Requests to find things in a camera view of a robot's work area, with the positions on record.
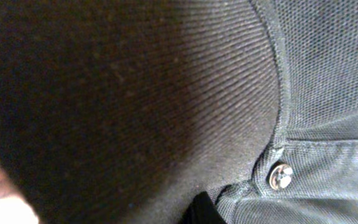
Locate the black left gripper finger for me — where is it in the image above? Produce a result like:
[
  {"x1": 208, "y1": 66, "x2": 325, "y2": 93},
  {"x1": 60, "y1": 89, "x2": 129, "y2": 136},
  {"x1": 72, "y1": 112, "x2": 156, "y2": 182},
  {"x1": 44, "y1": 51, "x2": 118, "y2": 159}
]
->
[{"x1": 179, "y1": 192, "x2": 226, "y2": 224}]

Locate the black t-shirt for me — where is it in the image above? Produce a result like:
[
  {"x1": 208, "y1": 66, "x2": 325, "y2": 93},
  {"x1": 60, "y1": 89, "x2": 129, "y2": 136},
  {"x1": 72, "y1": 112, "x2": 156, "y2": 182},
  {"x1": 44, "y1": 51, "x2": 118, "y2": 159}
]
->
[{"x1": 0, "y1": 0, "x2": 358, "y2": 223}]

